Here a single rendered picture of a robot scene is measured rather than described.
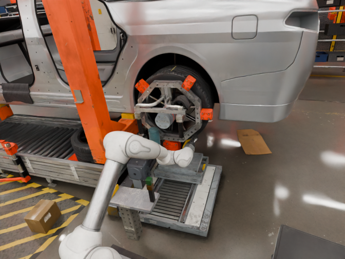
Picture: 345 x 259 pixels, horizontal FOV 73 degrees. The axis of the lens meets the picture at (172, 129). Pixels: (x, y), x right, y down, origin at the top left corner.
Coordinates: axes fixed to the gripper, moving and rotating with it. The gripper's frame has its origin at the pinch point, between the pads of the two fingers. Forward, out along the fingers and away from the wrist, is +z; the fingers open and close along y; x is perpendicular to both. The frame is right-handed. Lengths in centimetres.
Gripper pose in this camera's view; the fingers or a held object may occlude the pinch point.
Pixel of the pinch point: (195, 134)
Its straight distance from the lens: 204.0
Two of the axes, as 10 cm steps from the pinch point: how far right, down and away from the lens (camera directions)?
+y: 6.0, -5.5, -5.8
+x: -7.3, -6.7, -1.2
